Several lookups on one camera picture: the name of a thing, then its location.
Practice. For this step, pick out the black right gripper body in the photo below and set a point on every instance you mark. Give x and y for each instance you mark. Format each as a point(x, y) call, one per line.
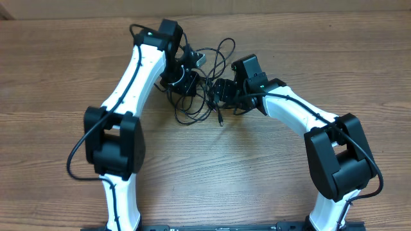
point(239, 102)

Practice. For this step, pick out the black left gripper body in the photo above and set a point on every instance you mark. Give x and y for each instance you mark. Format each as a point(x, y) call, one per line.
point(177, 79)

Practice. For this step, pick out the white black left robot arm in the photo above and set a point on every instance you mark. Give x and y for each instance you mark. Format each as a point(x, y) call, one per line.
point(113, 136)

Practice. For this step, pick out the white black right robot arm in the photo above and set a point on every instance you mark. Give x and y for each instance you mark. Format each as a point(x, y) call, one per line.
point(340, 160)

